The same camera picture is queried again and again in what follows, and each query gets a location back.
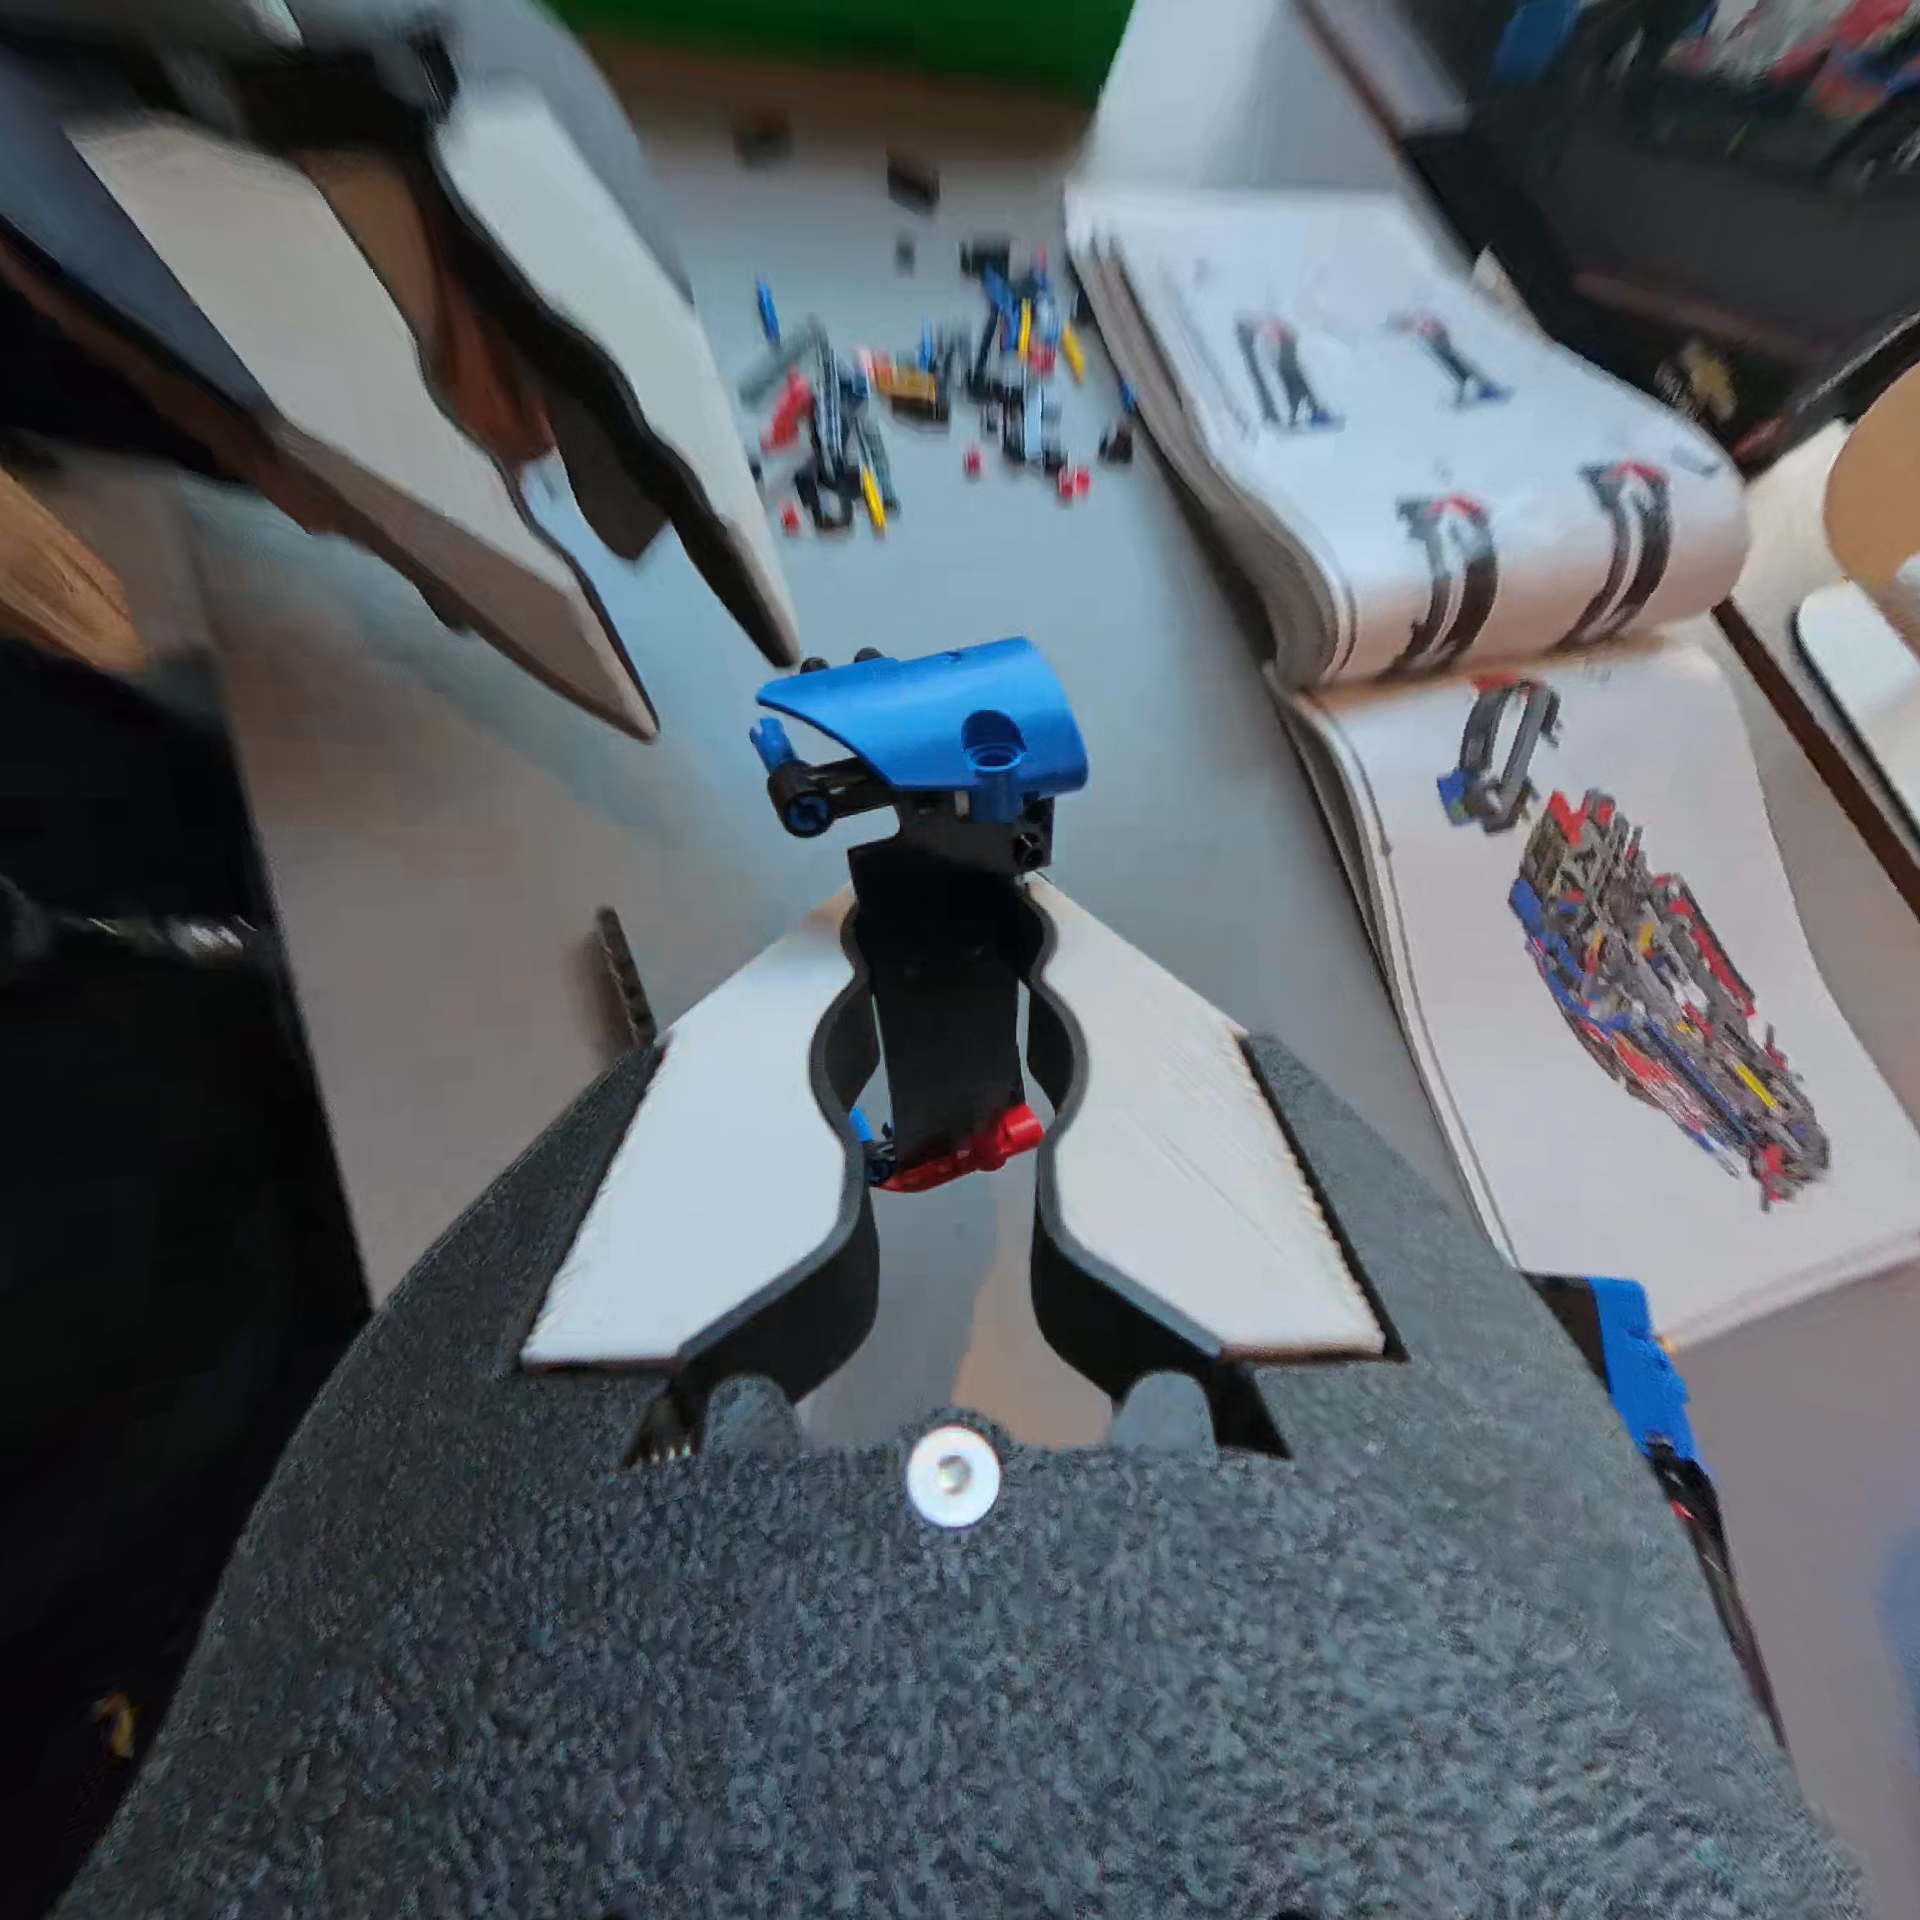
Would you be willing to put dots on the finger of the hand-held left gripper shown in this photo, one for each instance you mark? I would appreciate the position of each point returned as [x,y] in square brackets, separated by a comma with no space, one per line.
[346,422]
[600,270]

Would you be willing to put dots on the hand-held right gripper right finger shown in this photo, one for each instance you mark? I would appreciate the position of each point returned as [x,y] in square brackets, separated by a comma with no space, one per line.
[1200,1184]

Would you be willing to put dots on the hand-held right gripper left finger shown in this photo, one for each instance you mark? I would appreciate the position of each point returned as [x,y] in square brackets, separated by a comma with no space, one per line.
[721,1184]

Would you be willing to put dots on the long dark toy beam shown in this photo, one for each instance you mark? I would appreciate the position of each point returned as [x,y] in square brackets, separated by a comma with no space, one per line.
[622,974]

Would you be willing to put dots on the black panel toy brick assembly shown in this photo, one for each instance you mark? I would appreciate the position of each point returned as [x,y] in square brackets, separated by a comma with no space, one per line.
[944,974]

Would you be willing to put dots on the grey desk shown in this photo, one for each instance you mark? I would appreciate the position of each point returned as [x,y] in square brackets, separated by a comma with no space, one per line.
[960,600]

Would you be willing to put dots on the pile of loose toy bricks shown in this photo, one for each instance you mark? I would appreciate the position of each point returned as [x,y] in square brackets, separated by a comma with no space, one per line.
[855,422]

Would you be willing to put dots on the green box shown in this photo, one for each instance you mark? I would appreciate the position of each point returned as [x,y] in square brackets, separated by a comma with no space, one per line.
[839,37]

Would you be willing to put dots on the red blue toy brick car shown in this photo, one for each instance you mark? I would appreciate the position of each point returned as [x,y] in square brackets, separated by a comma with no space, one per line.
[1629,1349]

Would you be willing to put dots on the open building instruction booklet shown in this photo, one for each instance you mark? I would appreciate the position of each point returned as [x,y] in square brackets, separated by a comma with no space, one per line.
[1499,494]

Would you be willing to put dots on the white adjoining table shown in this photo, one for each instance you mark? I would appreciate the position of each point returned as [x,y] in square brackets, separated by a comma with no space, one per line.
[1862,675]

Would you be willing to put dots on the black printed box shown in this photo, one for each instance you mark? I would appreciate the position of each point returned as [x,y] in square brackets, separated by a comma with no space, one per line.
[1650,224]

